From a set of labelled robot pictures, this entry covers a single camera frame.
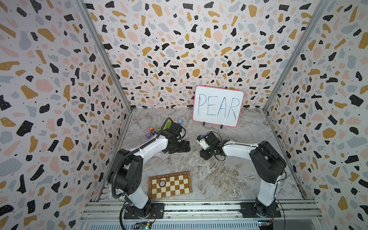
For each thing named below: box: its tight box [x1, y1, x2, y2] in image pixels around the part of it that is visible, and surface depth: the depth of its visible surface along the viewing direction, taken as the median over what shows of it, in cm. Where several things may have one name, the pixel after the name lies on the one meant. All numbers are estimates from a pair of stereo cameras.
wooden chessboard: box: [148, 171, 193, 200], surface depth 81 cm
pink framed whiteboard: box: [192, 85, 245, 128], surface depth 106 cm
